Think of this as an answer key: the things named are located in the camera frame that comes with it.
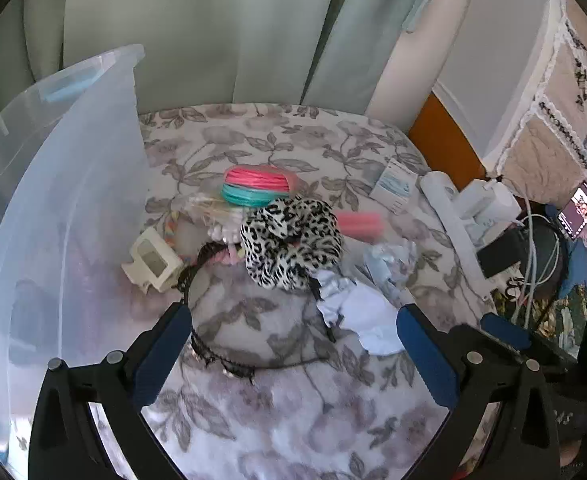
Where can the white power strip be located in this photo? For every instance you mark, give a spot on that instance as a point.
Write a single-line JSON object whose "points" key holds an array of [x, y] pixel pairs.
{"points": [[448, 215]]}

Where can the pale blue wrapper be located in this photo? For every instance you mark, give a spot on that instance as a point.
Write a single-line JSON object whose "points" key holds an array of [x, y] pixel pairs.
{"points": [[388, 260]]}

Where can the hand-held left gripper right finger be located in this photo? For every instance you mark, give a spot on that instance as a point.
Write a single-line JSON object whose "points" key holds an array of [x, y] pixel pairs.
{"points": [[426, 355]]}

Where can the cream hair claw clip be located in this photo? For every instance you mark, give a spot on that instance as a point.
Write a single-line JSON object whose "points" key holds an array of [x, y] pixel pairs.
{"points": [[153, 257]]}

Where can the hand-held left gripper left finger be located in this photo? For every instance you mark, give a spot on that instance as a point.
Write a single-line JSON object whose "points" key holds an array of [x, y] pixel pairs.
{"points": [[158, 360]]}

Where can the white paper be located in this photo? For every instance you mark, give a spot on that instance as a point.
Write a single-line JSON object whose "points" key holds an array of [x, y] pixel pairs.
{"points": [[363, 315]]}

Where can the clear plastic storage container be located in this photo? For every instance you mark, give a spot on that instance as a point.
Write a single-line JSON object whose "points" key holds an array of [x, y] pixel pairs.
{"points": [[48, 185]]}

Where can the face mask packet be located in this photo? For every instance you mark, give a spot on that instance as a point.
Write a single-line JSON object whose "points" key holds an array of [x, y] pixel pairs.
{"points": [[393, 187]]}

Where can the smartphone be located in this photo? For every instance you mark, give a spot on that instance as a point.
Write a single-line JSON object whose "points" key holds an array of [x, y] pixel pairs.
{"points": [[578, 210]]}

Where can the bag of cotton swabs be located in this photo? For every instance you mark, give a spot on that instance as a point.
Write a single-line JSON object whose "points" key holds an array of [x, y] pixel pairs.
{"points": [[213, 215]]}

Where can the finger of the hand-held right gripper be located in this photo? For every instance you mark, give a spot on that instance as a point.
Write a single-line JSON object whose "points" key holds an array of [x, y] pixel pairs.
{"points": [[503, 332]]}

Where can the pale green curtain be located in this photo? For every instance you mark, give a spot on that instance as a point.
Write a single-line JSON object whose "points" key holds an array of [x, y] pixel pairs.
{"points": [[223, 35]]}

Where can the leopard print scrunchie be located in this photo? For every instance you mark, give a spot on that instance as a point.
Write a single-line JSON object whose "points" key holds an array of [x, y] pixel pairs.
{"points": [[288, 240]]}

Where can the pink and teal hair-tie pack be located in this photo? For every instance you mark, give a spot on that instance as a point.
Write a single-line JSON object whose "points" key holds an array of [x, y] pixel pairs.
{"points": [[258, 185]]}

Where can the pink bar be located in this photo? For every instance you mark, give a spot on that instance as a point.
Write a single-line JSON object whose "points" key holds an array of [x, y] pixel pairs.
{"points": [[358, 223]]}

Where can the white charger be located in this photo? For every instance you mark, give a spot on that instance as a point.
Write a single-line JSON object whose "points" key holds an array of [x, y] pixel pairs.
{"points": [[493, 202]]}

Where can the dark floral cloth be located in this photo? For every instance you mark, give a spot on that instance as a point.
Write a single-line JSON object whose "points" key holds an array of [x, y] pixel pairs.
{"points": [[568, 315]]}

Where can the black lace headband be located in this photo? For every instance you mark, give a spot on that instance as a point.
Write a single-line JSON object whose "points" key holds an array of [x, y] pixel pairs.
{"points": [[198, 342]]}

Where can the black power adapter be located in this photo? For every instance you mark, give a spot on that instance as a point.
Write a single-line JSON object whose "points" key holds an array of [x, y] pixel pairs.
{"points": [[498, 260]]}

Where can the beige lace-trimmed quilt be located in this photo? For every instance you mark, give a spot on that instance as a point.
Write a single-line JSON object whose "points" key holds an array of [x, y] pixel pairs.
{"points": [[548, 150]]}

